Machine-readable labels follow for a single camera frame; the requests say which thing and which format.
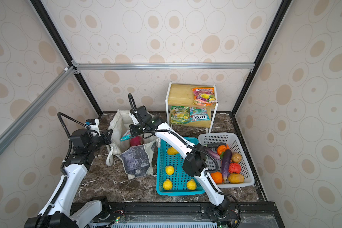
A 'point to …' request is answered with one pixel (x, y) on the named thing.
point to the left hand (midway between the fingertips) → (114, 128)
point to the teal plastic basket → (172, 179)
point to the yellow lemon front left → (167, 185)
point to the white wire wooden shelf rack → (191, 105)
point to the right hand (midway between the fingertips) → (130, 130)
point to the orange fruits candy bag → (204, 96)
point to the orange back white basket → (222, 148)
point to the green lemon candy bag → (180, 115)
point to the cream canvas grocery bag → (136, 161)
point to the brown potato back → (236, 157)
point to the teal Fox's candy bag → (198, 114)
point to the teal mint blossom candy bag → (126, 136)
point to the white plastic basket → (231, 139)
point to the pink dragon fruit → (136, 140)
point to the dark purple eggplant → (226, 163)
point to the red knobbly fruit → (234, 167)
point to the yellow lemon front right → (191, 185)
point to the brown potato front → (236, 178)
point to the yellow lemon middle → (169, 170)
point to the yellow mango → (172, 151)
